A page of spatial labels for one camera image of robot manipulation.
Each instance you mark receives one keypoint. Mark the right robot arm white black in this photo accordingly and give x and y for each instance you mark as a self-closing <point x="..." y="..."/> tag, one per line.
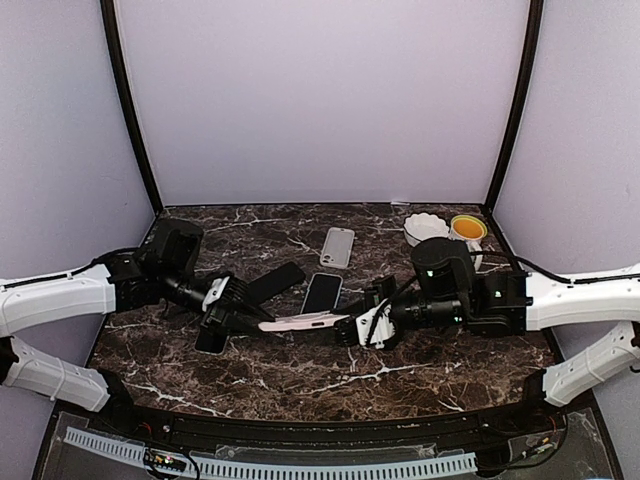
<point x="510" y="303"/>

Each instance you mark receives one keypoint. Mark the phone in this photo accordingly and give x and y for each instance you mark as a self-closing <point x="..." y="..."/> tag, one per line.
<point x="302" y="322"/>
<point x="323" y="293"/>
<point x="211" y="343"/>

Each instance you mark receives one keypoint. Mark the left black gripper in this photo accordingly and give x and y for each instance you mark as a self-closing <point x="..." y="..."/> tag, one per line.
<point x="218" y="314"/>

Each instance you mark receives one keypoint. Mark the left black frame post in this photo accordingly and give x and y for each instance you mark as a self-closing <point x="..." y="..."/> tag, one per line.
<point x="128" y="109"/>

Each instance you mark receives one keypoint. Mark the small green circuit board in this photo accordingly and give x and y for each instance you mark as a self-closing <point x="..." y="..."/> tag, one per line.
<point x="160" y="462"/>

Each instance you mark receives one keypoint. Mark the black front rail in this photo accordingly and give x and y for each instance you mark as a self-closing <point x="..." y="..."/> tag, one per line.
<point x="483" y="428"/>

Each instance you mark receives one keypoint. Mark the white patterned mug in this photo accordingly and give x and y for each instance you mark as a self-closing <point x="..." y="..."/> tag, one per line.
<point x="473" y="246"/>

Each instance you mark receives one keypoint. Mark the white phone case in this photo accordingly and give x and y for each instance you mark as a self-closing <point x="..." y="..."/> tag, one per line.
<point x="337" y="248"/>

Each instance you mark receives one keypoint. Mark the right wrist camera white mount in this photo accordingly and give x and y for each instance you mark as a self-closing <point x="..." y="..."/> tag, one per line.
<point x="372" y="329"/>

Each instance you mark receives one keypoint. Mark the right black frame post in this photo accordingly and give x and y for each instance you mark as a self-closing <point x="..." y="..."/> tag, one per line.
<point x="523" y="79"/>

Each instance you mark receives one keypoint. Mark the black smartphone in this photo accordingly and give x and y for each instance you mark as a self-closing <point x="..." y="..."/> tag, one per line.
<point x="275" y="282"/>

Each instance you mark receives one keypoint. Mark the white scalloped bowl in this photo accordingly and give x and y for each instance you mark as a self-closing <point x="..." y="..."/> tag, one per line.
<point x="423" y="226"/>

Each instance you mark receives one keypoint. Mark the white slotted cable duct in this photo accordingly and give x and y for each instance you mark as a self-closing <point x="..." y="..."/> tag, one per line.
<point x="207" y="467"/>

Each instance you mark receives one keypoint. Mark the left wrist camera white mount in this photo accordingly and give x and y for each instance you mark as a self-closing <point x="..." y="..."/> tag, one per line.
<point x="228" y="291"/>

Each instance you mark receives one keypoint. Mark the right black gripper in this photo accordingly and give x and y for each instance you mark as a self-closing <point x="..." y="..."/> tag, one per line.
<point x="371" y="298"/>

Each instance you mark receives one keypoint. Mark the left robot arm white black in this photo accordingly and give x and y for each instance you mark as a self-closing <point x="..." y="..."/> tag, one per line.
<point x="127" y="279"/>

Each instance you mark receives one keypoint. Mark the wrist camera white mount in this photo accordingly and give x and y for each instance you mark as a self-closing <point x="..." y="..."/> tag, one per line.
<point x="228" y="291"/>
<point x="372" y="329"/>

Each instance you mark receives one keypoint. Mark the black frame post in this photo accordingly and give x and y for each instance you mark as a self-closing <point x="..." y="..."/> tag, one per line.
<point x="523" y="79"/>
<point x="128" y="109"/>

